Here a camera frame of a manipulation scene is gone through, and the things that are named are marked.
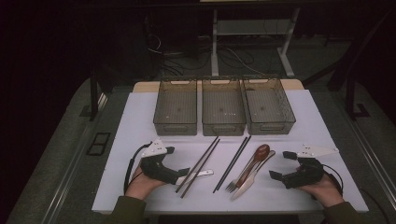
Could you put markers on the black metal stand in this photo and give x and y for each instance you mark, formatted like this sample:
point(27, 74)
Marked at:
point(93, 99)
point(350, 102)

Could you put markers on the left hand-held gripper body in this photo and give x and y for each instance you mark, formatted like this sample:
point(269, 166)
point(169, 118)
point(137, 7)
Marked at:
point(155, 168)

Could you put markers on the metal table knife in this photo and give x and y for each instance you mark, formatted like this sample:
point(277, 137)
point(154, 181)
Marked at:
point(244, 186)

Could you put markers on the brown wooden spoon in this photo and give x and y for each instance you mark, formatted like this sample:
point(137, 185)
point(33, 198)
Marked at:
point(262, 151)

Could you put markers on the metal fork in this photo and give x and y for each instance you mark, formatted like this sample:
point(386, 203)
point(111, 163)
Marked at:
point(231, 186)

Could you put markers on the metal floor rail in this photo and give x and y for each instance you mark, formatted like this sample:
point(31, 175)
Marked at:
point(373, 161)
point(67, 183)

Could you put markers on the white metal stand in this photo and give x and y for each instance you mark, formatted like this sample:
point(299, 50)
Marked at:
point(214, 46)

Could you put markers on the white table cover sheet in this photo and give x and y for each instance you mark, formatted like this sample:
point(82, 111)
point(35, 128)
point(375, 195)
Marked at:
point(130, 130)

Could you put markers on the person's right hand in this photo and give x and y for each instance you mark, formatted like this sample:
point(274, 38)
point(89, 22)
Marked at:
point(325, 191)

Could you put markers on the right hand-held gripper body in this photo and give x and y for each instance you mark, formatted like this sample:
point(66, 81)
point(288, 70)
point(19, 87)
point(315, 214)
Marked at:
point(306, 174)

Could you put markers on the white ceramic spoon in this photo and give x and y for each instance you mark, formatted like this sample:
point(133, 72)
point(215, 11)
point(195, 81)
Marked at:
point(205, 173)

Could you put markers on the grey plastic bin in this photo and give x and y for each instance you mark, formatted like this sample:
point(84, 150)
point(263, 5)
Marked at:
point(223, 109)

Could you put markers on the person's left hand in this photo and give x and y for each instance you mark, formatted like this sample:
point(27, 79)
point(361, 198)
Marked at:
point(141, 186)

